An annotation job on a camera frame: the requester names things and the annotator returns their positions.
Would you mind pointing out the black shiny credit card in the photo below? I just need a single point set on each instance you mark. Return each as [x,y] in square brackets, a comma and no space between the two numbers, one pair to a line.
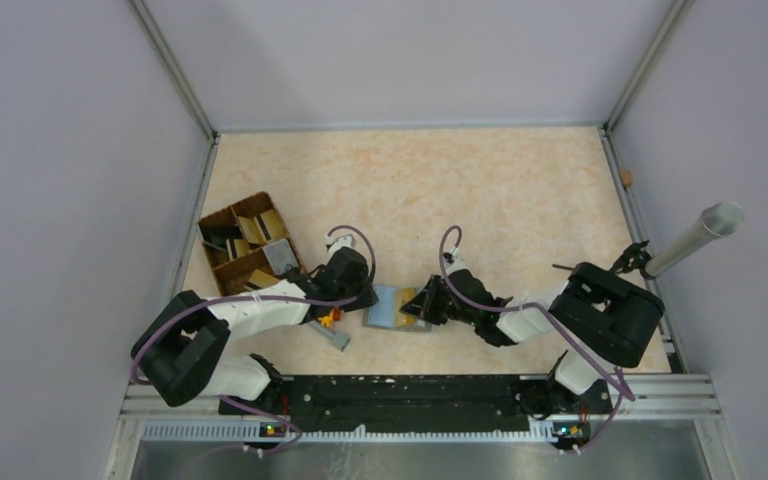
[222,238]

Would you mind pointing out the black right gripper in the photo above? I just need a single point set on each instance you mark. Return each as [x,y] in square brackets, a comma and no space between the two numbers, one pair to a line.
[425,303]

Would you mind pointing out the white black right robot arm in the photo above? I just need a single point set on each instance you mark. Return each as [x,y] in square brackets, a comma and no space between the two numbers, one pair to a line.
[606,320]

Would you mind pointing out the silver metal tube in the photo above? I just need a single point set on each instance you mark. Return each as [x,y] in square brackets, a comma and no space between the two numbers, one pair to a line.
[715,222]

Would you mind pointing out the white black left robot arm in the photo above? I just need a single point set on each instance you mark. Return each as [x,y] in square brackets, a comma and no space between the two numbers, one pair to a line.
[183,355]

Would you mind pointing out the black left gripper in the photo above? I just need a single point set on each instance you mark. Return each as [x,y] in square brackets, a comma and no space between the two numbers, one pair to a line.
[367,296]

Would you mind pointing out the small wooden block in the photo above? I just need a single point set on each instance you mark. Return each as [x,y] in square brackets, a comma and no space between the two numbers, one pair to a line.
[626,177]

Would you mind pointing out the black clamp bracket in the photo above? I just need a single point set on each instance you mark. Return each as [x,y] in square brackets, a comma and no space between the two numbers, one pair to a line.
[634,258]

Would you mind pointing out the grey card holder wallet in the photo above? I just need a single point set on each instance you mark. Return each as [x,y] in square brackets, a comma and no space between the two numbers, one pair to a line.
[386,313]

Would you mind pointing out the gold card in basket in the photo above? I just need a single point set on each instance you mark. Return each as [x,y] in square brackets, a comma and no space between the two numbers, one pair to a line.
[263,228]

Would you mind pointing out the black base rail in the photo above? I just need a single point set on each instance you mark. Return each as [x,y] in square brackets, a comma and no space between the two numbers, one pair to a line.
[427,403]

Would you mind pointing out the brown woven divided basket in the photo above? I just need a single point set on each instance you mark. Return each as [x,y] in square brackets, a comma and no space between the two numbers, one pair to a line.
[228,274]

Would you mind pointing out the grey plastic toy bolt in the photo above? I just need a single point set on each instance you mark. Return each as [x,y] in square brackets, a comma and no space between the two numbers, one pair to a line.
[338,340]

